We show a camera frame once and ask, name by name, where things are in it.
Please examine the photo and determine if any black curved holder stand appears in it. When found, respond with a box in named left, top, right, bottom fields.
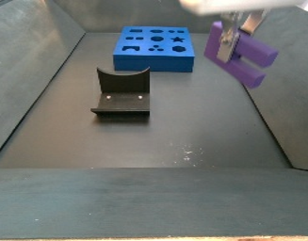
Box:
left=90, top=69, right=149, bottom=115

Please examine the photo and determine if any blue foam shape board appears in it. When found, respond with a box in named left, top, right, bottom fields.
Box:
left=113, top=26, right=195, bottom=72

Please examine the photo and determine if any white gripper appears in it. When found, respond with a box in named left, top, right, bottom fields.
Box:
left=179, top=0, right=305, bottom=62

